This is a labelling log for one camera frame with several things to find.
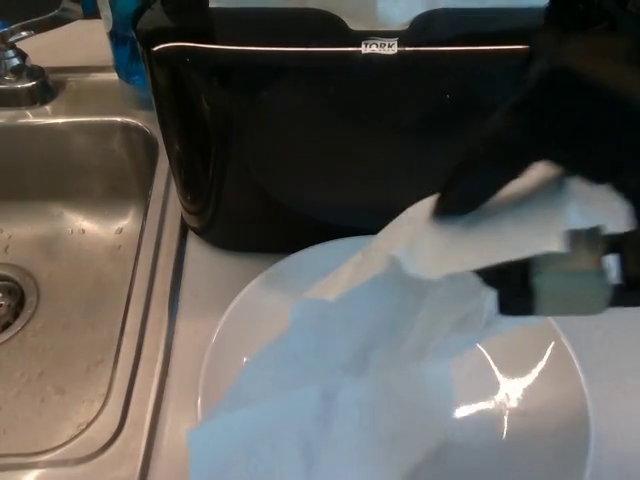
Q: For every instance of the blue dish soap bottle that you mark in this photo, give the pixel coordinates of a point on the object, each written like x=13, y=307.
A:
x=127, y=55

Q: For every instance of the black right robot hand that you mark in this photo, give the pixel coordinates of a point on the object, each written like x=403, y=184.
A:
x=525, y=140

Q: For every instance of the white round ceramic plate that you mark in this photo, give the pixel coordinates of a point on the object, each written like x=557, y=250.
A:
x=525, y=360

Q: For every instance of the chrome sink faucet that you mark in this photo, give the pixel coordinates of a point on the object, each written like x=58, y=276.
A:
x=20, y=75

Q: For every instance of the stainless steel sink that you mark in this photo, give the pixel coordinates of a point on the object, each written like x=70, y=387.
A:
x=85, y=225

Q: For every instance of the black tissue paper dispenser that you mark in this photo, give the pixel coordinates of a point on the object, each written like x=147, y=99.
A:
x=310, y=150

